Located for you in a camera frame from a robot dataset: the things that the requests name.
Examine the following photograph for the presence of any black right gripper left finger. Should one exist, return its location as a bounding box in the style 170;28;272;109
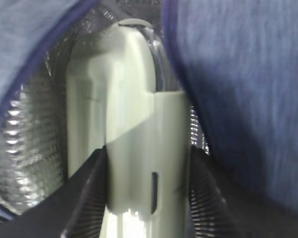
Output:
0;147;108;238

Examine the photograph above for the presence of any dark navy lunch bag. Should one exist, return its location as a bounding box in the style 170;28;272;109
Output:
0;0;298;238

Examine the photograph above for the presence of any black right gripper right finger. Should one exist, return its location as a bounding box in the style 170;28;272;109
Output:
190;146;298;238

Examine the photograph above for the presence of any glass container with green lid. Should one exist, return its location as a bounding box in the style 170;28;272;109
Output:
66;18;190;238

